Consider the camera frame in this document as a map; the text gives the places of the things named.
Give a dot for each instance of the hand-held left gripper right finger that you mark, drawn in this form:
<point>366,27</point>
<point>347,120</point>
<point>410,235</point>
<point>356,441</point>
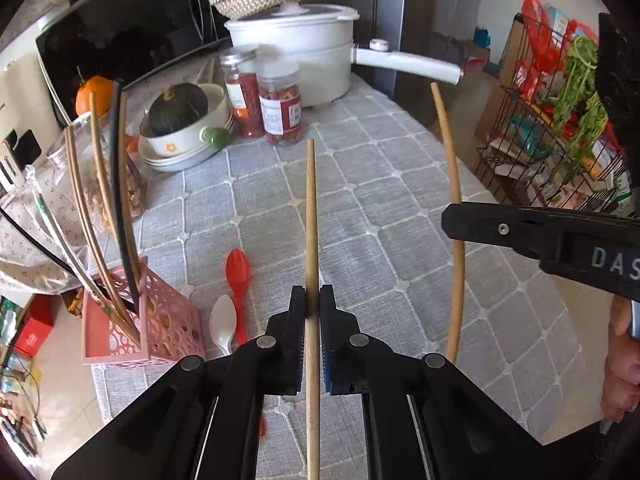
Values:
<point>327,360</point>

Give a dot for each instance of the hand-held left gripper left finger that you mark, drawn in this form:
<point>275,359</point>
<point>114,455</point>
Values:
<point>292,340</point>

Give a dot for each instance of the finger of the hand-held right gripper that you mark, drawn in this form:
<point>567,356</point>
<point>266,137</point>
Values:
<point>490,225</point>

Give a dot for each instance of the light wooden chopstick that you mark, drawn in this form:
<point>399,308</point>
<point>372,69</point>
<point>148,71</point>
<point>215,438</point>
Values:
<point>312,235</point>
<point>454,170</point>

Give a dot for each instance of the pink perforated plastic basket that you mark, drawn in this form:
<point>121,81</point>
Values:
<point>170,325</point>

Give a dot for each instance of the bundle of mixed chopsticks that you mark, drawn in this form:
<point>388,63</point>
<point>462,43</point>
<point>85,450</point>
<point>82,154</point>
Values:
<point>121,185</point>

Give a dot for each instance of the person's right hand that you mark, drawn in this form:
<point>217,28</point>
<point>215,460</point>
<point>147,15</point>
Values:
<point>622,375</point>

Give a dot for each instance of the white plastic spoon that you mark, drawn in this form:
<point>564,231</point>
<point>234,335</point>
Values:
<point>222,325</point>

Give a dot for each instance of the red plastic spoon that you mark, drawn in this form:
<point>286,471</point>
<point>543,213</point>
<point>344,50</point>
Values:
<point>237,272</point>

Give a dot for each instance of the brown cardboard box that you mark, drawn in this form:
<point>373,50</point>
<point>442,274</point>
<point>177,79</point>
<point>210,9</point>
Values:
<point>492,110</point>

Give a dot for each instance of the green leafy vegetable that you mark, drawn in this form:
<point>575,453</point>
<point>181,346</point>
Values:
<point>580,95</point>

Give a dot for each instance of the red snack packets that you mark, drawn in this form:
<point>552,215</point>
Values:
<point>540,45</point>

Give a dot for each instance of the teal bag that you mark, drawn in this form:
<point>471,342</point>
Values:
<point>482,37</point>

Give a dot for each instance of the short jar of red snacks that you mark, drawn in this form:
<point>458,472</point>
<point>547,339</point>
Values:
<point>280,135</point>

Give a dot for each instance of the clear jar of cashews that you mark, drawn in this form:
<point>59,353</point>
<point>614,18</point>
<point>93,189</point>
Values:
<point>139,190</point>

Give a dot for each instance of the tall jar of red berries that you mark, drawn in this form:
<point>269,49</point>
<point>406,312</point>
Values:
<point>247,120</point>

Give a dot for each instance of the grey refrigerator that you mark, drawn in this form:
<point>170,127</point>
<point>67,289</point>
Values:
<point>400,10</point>

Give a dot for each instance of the white electric cooking pot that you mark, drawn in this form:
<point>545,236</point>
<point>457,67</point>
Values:
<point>310,60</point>

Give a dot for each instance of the dark green squash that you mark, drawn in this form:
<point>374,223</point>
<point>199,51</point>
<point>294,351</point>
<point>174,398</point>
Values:
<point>177,110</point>

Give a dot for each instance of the red gift box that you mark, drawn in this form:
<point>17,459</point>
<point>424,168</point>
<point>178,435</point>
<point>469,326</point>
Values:
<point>32,335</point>

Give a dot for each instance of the floral cover cloth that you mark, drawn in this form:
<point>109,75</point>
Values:
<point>30,240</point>

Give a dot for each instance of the orange fruit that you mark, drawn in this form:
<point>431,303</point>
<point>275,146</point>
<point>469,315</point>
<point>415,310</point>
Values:
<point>105,92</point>

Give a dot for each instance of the black microwave oven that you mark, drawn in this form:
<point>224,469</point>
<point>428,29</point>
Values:
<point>125,25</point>

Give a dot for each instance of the white air fryer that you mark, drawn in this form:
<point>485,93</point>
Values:
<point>15,105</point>

